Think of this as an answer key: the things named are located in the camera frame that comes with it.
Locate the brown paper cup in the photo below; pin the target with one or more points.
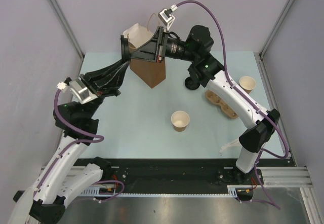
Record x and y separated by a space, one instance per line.
180 120
247 83

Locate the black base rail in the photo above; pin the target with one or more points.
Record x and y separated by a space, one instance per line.
186 176

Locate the brown paper bag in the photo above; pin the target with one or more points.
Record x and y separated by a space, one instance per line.
150 73

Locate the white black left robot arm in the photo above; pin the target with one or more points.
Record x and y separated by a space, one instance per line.
75 103

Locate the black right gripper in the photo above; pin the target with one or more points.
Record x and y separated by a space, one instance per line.
155 49

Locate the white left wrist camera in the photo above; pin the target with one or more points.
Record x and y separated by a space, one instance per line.
78 89

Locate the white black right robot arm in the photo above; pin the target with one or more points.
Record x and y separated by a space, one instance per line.
207 71

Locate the white slotted cable duct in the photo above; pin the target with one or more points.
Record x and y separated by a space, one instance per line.
93 191

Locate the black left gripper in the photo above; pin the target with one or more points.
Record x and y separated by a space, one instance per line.
106 80

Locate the black plastic cup lid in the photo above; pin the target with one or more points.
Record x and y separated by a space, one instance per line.
190 84

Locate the white wrapped straw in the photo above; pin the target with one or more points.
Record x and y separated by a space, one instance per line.
225 147

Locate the brown cardboard cup carrier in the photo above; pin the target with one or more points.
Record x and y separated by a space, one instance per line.
217 101

